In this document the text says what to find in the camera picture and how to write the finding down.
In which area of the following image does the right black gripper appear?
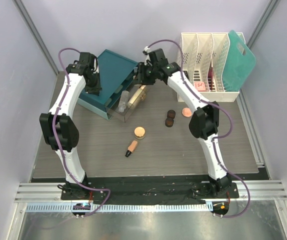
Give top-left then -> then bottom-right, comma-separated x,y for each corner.
133,62 -> 158,86

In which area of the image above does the teal drawer organizer box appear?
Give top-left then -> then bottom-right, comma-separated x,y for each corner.
77,49 -> 138,120

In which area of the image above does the large beige foundation bottle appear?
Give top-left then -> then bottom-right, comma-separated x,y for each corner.
127,85 -> 147,109

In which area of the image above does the dark brown jar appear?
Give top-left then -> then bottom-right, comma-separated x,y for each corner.
165,117 -> 174,128
167,109 -> 176,119

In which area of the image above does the dark brown jar front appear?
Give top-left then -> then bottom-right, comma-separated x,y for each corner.
165,117 -> 174,128

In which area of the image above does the peach tube black cap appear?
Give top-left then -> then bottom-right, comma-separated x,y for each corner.
125,140 -> 139,158

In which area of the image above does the small foundation dropper bottle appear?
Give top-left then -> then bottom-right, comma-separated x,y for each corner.
133,66 -> 138,79

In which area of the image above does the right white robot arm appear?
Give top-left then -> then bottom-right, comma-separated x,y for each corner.
135,47 -> 232,198

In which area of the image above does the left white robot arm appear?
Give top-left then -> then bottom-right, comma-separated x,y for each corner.
39,47 -> 102,200

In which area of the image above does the pink sticky note pad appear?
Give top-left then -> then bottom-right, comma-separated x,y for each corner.
194,81 -> 207,92

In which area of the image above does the white file organizer rack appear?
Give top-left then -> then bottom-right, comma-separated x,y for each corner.
176,32 -> 239,103

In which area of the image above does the pink powder puff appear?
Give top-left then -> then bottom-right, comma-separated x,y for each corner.
181,107 -> 192,118

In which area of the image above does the dark red book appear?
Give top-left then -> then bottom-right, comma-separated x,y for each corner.
207,63 -> 213,92

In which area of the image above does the teal cutting board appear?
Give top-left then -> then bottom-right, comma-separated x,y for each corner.
222,30 -> 256,92

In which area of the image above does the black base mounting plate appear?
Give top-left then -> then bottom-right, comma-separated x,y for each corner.
58,175 -> 240,205

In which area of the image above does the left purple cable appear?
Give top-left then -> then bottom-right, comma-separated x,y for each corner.
51,48 -> 111,217

